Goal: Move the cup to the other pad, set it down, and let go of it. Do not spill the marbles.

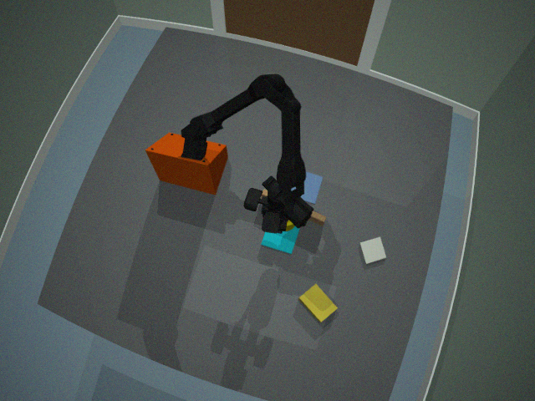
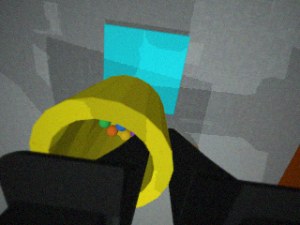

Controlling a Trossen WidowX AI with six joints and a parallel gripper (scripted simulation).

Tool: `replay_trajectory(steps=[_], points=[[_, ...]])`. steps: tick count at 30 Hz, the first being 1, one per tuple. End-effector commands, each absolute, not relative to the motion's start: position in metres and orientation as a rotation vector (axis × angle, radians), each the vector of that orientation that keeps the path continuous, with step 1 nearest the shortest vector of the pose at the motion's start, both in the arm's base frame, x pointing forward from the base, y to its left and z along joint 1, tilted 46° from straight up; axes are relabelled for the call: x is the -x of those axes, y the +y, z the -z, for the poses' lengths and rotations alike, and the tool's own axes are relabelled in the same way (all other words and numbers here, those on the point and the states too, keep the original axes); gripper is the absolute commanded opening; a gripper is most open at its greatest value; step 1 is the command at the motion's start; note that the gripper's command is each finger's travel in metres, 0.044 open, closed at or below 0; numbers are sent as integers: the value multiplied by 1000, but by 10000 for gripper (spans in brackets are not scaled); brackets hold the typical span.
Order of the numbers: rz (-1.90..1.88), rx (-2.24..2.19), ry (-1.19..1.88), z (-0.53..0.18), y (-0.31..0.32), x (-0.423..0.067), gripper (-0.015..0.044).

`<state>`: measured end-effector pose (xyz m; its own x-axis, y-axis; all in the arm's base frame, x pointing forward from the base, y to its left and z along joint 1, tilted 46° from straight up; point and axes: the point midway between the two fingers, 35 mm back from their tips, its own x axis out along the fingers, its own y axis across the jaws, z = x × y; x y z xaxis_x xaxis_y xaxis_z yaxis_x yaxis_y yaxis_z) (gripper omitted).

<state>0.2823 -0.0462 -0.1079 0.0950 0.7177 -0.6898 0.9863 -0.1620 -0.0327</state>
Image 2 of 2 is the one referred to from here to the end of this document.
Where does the blue marble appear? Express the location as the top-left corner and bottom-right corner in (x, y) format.
(115, 124), (126, 131)

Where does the yellow marble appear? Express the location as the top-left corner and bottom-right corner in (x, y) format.
(120, 129), (131, 141)

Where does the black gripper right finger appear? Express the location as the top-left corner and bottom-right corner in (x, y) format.
(168, 128), (300, 225)

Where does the green marble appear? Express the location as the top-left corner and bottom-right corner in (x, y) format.
(99, 120), (111, 128)

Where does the orange marble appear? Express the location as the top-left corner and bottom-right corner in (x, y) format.
(107, 125), (118, 137)

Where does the yellow cup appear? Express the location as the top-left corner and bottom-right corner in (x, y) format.
(30, 75), (173, 208)

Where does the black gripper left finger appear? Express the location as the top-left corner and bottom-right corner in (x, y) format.
(0, 135), (150, 225)

